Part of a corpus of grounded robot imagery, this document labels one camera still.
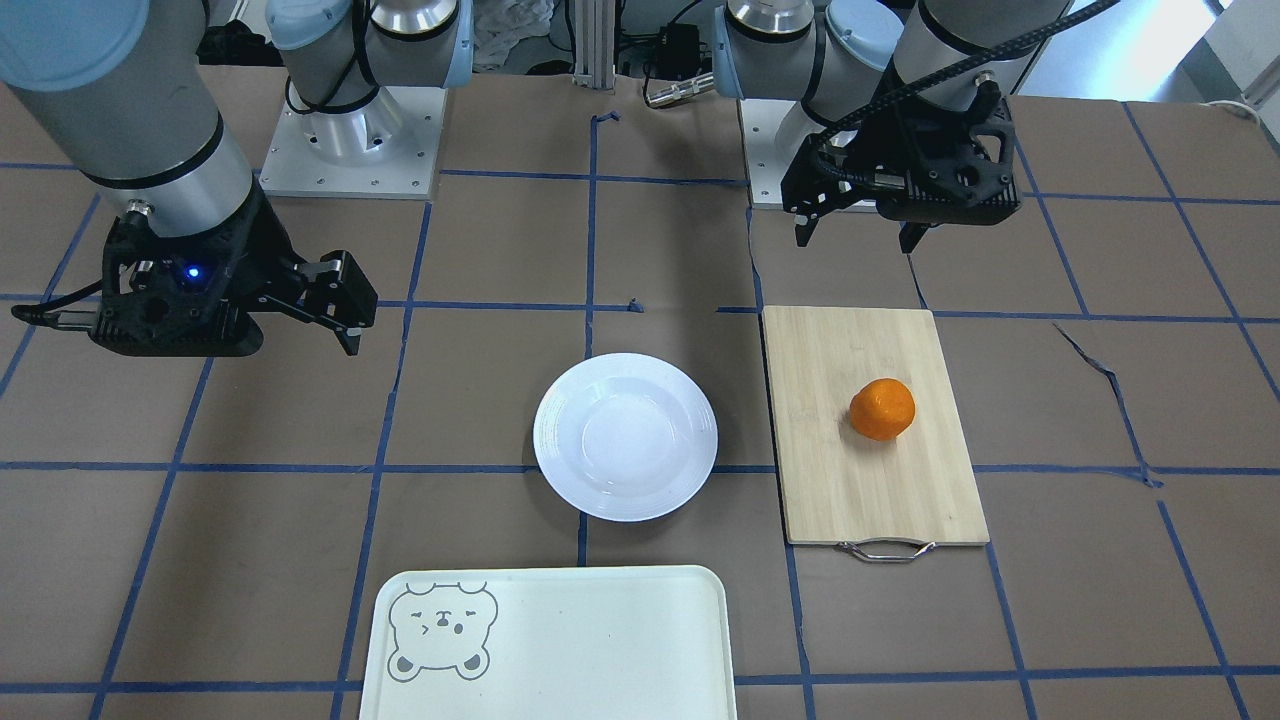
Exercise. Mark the black gripper finger image centre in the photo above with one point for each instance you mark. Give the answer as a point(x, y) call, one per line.
point(810, 191)

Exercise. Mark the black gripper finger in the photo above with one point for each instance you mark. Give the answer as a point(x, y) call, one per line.
point(341, 297)

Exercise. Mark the black gripper finger at image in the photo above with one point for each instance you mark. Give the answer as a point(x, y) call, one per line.
point(912, 233)

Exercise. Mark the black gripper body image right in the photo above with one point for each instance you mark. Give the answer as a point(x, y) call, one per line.
point(868, 148)

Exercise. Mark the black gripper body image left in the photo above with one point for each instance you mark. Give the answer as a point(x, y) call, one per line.
point(262, 258)

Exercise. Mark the orange fruit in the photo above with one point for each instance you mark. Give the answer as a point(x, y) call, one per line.
point(882, 410)

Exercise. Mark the white round plate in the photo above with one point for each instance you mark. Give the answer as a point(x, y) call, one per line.
point(625, 437)

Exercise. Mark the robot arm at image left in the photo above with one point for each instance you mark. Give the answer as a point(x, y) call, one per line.
point(116, 86)

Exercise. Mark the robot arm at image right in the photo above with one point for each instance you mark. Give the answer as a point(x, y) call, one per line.
point(831, 57)

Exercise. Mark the cream tray with bear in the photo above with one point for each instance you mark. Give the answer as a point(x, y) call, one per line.
point(641, 642)

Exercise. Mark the black power adapter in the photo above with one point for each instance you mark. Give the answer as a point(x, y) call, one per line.
point(677, 52)

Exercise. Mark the bamboo cutting board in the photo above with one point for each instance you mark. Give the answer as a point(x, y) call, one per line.
point(870, 448)

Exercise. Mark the arm base plate image right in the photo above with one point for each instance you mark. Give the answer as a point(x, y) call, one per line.
point(771, 134)

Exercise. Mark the arm base plate image left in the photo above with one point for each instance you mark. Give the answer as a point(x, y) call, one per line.
point(386, 150)

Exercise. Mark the aluminium frame post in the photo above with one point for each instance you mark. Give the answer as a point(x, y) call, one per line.
point(594, 43)

